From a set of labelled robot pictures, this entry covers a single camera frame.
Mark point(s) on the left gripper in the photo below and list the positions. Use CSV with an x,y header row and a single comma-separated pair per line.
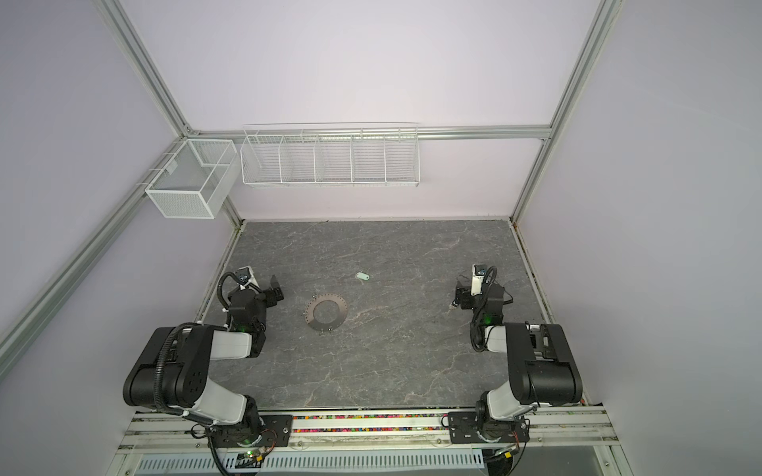
x,y
268,294

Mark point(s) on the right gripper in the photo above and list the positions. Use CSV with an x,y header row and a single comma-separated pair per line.
x,y
463,297

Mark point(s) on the grey perforated ring disc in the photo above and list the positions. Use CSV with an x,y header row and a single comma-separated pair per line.
x,y
326,313

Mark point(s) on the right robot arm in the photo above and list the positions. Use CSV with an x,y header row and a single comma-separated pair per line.
x,y
540,364

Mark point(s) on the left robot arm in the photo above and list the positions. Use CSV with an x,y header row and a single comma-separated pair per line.
x,y
172,374

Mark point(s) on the white mesh box basket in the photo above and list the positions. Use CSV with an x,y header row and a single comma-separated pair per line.
x,y
196,179

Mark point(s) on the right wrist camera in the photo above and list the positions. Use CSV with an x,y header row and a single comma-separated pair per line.
x,y
479,272

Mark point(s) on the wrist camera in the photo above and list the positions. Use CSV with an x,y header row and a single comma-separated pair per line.
x,y
479,272
245,278

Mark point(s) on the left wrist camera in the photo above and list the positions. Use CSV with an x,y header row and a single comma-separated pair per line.
x,y
245,278

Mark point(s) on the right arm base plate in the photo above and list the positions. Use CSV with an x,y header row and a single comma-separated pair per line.
x,y
467,427

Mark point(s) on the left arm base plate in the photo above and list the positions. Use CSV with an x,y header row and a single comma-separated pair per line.
x,y
274,431

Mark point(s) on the white vented cable duct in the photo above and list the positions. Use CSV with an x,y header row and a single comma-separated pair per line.
x,y
315,462

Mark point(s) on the white wire shelf basket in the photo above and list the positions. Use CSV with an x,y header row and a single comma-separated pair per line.
x,y
331,154

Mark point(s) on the aluminium mounting rail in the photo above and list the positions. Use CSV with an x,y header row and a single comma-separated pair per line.
x,y
424,429

